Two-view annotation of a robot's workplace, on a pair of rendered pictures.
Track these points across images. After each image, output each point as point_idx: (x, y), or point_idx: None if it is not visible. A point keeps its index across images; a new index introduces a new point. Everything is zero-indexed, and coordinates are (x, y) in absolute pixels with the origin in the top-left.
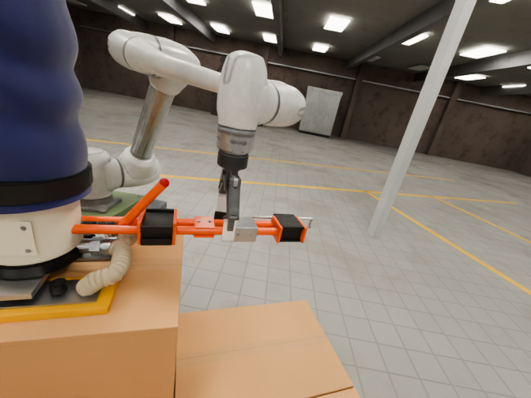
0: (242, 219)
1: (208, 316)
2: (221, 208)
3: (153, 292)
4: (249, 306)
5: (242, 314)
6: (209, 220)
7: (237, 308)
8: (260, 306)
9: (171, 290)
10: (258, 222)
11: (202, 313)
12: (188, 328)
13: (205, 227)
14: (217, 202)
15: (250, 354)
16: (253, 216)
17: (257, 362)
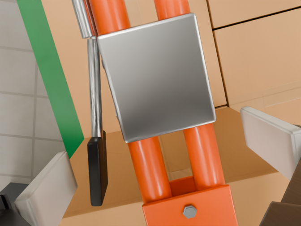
0: (138, 83)
1: (83, 93)
2: (64, 184)
3: (260, 219)
4: (51, 25)
5: (70, 38)
6: (189, 213)
7: (58, 47)
8: (47, 4)
9: (254, 191)
10: (116, 6)
11: (78, 103)
12: (109, 118)
13: (231, 216)
14: (59, 220)
15: (141, 23)
16: (92, 34)
17: (152, 11)
